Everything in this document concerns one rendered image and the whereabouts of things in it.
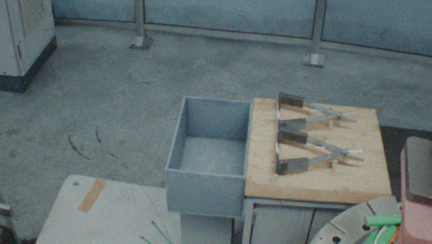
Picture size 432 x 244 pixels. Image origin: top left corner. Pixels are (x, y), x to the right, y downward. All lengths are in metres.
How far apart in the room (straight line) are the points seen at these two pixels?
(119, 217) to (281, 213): 0.39
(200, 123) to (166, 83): 1.89
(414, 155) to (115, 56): 2.76
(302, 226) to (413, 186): 0.52
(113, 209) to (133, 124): 1.45
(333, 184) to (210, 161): 0.22
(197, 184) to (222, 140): 0.17
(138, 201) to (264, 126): 0.37
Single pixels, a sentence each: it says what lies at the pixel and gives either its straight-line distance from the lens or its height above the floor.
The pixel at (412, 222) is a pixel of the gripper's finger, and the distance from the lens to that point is 0.25.
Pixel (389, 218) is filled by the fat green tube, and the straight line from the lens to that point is 0.55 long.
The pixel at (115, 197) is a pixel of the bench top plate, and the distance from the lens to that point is 1.06.
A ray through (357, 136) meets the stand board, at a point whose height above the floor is 1.07.
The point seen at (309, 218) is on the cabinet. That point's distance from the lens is 0.75.
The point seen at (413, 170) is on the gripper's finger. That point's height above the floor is 1.38.
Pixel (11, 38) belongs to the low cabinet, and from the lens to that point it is 2.66.
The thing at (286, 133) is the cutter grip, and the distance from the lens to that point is 0.72.
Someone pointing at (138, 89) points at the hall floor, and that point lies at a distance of 2.70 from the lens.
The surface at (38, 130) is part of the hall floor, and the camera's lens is 2.54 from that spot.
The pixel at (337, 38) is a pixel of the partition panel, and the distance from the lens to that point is 2.92.
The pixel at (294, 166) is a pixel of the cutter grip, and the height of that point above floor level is 1.09.
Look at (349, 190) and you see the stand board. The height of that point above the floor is 1.06.
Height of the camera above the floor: 1.55
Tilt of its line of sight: 39 degrees down
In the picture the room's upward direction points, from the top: 2 degrees clockwise
